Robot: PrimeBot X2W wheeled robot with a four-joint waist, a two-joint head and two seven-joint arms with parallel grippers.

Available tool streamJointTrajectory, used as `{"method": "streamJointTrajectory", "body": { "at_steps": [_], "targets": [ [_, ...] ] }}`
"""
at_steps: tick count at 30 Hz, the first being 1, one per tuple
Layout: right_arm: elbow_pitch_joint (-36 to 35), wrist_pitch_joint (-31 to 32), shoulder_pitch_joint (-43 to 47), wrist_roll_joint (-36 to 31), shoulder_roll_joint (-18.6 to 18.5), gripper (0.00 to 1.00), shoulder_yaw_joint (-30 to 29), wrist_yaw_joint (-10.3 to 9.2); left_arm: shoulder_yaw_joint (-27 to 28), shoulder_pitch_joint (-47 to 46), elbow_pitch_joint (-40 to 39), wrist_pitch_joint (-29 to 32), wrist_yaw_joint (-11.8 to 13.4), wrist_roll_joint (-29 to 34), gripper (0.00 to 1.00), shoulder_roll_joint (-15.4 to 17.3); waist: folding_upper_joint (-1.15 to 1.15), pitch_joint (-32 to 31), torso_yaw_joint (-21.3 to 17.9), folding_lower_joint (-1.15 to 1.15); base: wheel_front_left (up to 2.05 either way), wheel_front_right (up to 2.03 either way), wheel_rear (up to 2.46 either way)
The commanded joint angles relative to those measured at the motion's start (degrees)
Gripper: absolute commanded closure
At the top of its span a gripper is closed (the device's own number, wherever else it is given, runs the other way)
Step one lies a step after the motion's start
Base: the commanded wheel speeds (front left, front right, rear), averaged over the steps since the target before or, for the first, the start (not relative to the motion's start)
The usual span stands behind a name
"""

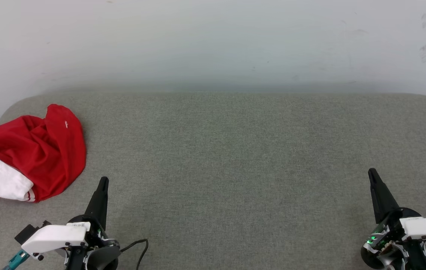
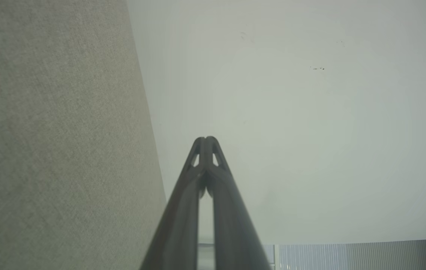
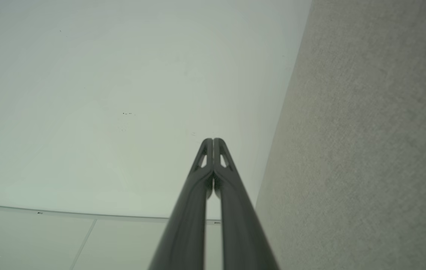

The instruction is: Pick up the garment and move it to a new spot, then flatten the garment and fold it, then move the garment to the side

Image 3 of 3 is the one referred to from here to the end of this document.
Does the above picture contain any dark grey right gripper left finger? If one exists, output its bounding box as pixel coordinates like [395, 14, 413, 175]
[148, 138, 214, 270]

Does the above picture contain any grey fabric sofa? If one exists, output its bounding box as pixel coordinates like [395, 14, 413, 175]
[255, 0, 426, 270]

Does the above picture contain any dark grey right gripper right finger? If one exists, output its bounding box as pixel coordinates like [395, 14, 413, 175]
[213, 138, 279, 270]

